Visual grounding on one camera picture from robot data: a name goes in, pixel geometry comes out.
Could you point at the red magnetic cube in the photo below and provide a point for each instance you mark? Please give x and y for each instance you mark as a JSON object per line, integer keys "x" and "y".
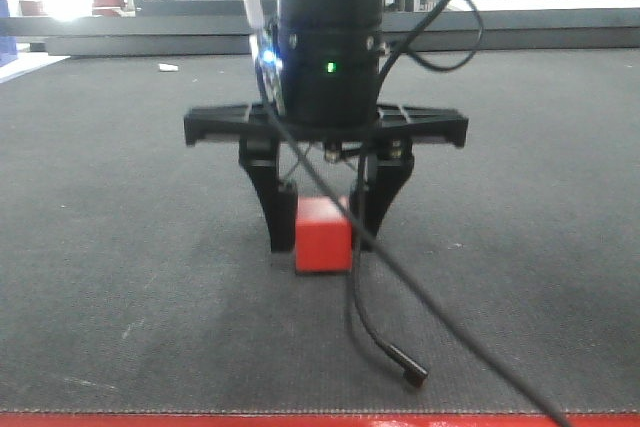
{"x": 323, "y": 237}

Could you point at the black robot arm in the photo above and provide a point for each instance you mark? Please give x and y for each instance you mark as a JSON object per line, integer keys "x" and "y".
{"x": 320, "y": 65}

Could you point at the small white paper scrap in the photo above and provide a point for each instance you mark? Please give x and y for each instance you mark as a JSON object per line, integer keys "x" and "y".
{"x": 164, "y": 67}

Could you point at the dark grey carpet mat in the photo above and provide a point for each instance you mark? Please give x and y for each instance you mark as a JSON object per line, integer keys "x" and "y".
{"x": 136, "y": 273}

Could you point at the red triangular object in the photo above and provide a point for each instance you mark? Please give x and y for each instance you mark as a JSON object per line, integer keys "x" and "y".
{"x": 109, "y": 8}

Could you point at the grey metal table rail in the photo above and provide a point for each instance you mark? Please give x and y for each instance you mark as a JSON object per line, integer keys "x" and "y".
{"x": 228, "y": 35}

